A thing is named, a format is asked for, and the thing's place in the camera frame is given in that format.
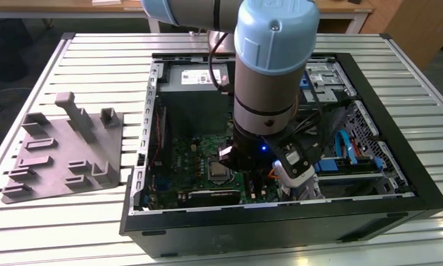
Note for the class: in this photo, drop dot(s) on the grey power supply unit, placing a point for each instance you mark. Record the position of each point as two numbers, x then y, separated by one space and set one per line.
192 110

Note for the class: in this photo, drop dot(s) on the CPU socket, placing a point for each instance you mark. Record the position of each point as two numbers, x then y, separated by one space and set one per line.
220 180

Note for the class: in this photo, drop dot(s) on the silver disk bay cage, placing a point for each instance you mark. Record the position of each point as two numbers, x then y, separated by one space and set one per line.
354 176

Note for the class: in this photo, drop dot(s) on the wooden cabinet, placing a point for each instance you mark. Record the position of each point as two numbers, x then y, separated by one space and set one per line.
421 27

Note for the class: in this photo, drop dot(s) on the hard disk in blue carrier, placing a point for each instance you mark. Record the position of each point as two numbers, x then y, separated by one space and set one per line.
329 166

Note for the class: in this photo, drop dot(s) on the grey parts rack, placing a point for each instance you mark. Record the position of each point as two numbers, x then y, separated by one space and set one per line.
58 166

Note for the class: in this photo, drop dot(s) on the black chair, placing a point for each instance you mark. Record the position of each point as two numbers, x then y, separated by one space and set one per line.
7 50

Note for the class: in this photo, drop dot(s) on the light grey wrist camera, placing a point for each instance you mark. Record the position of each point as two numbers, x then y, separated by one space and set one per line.
297 180

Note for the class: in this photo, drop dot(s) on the black graphics card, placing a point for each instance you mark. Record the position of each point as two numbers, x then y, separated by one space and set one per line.
214 196

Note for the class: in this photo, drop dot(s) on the black RAM slot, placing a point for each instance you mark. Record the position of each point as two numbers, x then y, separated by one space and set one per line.
258 183
251 184

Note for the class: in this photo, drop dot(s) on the black PC case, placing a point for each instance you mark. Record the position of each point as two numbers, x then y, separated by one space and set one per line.
243 230

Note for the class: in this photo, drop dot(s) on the silver CPU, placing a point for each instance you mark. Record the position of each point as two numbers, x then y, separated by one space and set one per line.
220 171

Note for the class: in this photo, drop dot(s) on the green motherboard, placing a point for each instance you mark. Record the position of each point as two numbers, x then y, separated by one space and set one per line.
186 155

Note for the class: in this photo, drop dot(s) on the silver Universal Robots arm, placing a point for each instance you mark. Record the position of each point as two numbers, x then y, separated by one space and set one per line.
265 97

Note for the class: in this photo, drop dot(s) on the blue plastic drive latch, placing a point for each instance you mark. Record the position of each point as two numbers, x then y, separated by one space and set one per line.
307 84

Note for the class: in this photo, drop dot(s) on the silver drive cage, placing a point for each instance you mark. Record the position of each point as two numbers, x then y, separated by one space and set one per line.
331 95

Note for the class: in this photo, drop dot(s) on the wooden desk white legs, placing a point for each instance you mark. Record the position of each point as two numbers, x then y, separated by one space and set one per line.
354 9

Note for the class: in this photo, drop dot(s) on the blue board connector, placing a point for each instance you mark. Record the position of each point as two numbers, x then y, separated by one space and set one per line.
162 184

